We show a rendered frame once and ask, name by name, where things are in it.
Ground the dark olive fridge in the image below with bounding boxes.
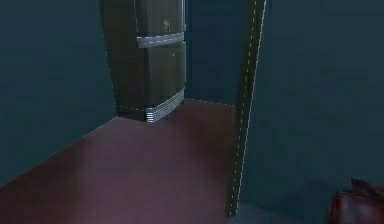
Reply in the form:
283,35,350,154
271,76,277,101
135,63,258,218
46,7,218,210
98,0,188,124

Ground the silver fridge handle bar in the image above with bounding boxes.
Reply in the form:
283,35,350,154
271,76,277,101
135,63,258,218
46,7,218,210
136,32,186,49

